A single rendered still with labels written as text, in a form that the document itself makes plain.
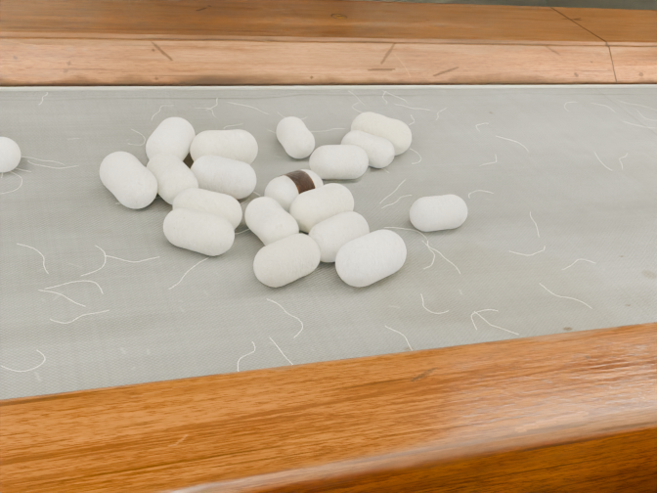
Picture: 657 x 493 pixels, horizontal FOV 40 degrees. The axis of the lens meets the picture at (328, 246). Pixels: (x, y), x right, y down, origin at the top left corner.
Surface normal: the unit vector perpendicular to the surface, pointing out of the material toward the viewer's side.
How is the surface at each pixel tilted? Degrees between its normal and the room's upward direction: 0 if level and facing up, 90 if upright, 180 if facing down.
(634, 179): 0
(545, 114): 0
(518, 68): 45
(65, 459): 0
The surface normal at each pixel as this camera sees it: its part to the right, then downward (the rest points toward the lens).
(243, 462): 0.14, -0.84
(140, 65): 0.33, -0.22
